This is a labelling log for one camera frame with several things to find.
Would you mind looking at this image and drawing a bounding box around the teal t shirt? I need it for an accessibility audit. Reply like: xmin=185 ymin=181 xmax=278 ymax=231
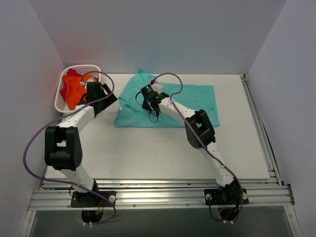
xmin=113 ymin=69 xmax=220 ymax=128

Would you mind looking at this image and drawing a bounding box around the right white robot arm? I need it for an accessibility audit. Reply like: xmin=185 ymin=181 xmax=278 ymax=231
xmin=139 ymin=83 xmax=241 ymax=204

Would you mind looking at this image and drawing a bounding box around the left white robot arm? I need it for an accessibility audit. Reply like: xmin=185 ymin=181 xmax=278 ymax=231
xmin=44 ymin=82 xmax=117 ymax=207

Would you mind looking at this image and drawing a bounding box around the orange t shirt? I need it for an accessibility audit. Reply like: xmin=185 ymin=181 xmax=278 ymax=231
xmin=62 ymin=75 xmax=87 ymax=110

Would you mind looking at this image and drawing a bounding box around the magenta t shirt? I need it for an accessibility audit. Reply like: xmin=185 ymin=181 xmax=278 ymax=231
xmin=59 ymin=69 xmax=100 ymax=99

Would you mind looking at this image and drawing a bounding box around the white plastic basket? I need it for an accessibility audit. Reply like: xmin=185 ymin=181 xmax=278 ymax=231
xmin=54 ymin=64 xmax=101 ymax=113

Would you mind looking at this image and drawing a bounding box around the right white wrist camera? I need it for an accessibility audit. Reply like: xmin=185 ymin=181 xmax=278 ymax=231
xmin=150 ymin=79 xmax=162 ymax=94

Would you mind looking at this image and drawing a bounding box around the black thin cable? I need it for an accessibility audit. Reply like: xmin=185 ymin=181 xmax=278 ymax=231
xmin=135 ymin=91 xmax=161 ymax=123

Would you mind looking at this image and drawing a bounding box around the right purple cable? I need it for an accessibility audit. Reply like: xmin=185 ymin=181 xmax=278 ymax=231
xmin=150 ymin=73 xmax=244 ymax=223

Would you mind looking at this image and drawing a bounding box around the purple cable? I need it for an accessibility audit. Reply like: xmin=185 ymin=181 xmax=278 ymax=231
xmin=150 ymin=73 xmax=244 ymax=223
xmin=22 ymin=71 xmax=117 ymax=225

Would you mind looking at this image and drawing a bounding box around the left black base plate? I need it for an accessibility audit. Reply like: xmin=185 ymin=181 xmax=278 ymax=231
xmin=70 ymin=191 xmax=116 ymax=208

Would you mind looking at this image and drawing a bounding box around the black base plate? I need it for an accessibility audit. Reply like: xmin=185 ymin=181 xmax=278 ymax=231
xmin=204 ymin=189 xmax=241 ymax=206
xmin=70 ymin=191 xmax=116 ymax=208

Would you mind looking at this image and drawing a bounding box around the front aluminium rail frame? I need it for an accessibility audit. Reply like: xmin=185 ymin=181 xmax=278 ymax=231
xmin=28 ymin=178 xmax=294 ymax=211

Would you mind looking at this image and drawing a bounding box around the right side aluminium rail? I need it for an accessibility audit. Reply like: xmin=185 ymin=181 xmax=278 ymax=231
xmin=240 ymin=74 xmax=284 ymax=186

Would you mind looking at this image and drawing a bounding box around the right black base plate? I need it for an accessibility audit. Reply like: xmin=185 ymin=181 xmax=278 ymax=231
xmin=204 ymin=189 xmax=241 ymax=206

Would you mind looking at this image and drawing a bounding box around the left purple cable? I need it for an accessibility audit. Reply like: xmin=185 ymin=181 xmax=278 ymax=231
xmin=22 ymin=71 xmax=117 ymax=225

